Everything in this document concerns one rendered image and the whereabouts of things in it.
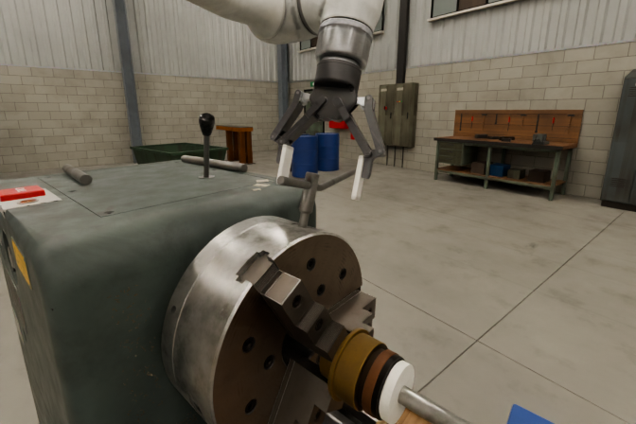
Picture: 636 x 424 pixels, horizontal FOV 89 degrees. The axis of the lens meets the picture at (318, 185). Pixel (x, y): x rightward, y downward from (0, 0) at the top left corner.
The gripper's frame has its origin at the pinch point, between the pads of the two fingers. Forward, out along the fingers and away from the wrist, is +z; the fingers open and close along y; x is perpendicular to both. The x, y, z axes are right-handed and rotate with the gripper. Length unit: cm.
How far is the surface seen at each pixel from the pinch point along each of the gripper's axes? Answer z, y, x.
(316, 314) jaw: 15.6, -7.9, 12.4
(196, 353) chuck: 22.1, 3.9, 18.8
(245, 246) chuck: 9.9, 3.9, 12.4
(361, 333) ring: 18.2, -12.8, 7.2
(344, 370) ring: 21.2, -12.4, 11.7
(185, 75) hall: -244, 757, -684
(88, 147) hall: 18, 859, -508
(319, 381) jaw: 25.3, -8.9, 9.3
